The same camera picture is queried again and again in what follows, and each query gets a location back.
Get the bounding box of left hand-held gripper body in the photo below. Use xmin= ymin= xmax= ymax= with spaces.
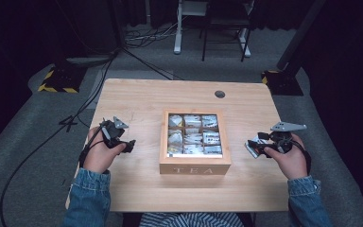
xmin=99 ymin=115 xmax=130 ymax=149

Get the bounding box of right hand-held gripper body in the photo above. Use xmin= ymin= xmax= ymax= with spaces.
xmin=257 ymin=121 xmax=308 ymax=156

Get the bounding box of white single tea bag packet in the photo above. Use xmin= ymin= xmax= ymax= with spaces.
xmin=244 ymin=135 xmax=267 ymax=160

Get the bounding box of wooden tea box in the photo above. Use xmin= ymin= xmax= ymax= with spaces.
xmin=159 ymin=108 xmax=233 ymax=176

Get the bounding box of person's right hand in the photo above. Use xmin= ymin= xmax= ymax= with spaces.
xmin=263 ymin=133 xmax=310 ymax=181

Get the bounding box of person's left hand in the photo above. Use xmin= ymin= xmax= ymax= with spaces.
xmin=82 ymin=126 xmax=128 ymax=175

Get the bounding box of yellow black striped stand base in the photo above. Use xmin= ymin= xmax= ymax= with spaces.
xmin=261 ymin=69 xmax=304 ymax=96
xmin=37 ymin=63 xmax=88 ymax=95

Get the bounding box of group of tea bags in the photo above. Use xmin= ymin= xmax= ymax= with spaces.
xmin=167 ymin=113 xmax=224 ymax=157

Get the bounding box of person's striped clothing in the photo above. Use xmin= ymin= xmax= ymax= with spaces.
xmin=138 ymin=211 xmax=245 ymax=227

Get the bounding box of black slanted stand pole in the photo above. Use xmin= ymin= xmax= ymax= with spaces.
xmin=276 ymin=0 xmax=327 ymax=72

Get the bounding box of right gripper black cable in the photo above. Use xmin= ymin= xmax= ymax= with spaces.
xmin=291 ymin=140 xmax=313 ymax=176

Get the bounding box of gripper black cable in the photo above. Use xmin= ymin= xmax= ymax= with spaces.
xmin=78 ymin=119 xmax=108 ymax=168
xmin=291 ymin=140 xmax=313 ymax=176

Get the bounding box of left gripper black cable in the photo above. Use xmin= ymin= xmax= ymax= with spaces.
xmin=78 ymin=119 xmax=108 ymax=168

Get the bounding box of long black floor cable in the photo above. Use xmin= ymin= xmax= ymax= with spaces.
xmin=0 ymin=51 xmax=121 ymax=227

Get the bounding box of thin black floor cable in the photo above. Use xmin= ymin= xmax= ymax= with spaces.
xmin=122 ymin=47 xmax=185 ymax=81

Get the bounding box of bundle of floor cables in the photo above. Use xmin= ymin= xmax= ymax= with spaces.
xmin=125 ymin=22 xmax=179 ymax=49

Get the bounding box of black metal chair frame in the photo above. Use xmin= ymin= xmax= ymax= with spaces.
xmin=200 ymin=0 xmax=255 ymax=63

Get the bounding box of white desk frame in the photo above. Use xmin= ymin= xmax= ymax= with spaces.
xmin=173 ymin=0 xmax=252 ymax=59

